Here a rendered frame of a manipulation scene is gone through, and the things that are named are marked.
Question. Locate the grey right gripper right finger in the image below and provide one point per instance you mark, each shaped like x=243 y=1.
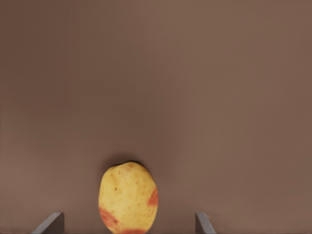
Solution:
x=203 y=225

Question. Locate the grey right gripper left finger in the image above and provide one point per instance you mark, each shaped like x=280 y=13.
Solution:
x=52 y=224

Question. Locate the yellow potato with red patches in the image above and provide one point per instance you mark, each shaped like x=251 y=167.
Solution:
x=127 y=198

